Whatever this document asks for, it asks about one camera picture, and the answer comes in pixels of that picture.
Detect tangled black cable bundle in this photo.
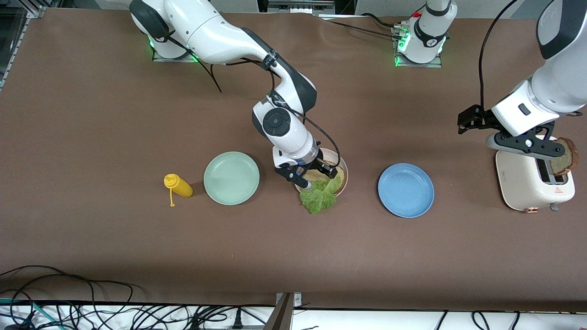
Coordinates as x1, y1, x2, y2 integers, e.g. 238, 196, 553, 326
60, 302, 276, 330

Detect thin black cables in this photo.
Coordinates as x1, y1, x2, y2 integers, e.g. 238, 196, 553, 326
433, 311, 519, 330

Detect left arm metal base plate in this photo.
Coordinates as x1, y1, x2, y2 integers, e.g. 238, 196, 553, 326
395, 25, 443, 68

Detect grey metal bracket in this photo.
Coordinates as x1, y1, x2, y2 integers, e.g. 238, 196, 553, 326
264, 292, 303, 330

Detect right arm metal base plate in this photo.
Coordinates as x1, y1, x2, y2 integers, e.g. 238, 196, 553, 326
152, 44, 202, 62

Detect mint green plate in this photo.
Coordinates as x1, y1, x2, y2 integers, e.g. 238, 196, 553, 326
203, 151, 260, 205

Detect beige plate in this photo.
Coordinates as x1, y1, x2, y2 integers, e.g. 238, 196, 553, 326
293, 148, 349, 202

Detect yellow mustard squeeze bottle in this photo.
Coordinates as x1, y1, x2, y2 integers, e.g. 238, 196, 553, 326
164, 173, 194, 207

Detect teal cable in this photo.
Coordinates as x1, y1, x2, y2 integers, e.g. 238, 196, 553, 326
0, 298, 60, 330

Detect dark metal frame equipment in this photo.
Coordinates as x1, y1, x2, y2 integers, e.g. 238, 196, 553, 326
257, 0, 356, 17

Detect brown bread slice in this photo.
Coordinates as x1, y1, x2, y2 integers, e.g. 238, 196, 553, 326
303, 169, 345, 184
550, 137, 579, 177

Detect black cable to left base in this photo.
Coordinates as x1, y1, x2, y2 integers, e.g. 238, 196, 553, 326
319, 13, 406, 39

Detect green lettuce leaf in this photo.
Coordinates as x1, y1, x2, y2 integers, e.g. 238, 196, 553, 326
299, 172, 344, 215

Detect aluminium frame rail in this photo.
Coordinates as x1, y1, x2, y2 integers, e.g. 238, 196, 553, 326
0, 5, 46, 92

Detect long black looping cable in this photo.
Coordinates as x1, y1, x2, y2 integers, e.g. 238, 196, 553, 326
0, 265, 134, 330

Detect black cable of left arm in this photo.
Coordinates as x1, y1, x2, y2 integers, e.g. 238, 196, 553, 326
479, 0, 526, 110

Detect cream white toaster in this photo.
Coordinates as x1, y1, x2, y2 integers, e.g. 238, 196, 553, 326
495, 136, 576, 214

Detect blue plate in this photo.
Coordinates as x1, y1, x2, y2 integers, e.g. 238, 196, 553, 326
377, 163, 435, 218

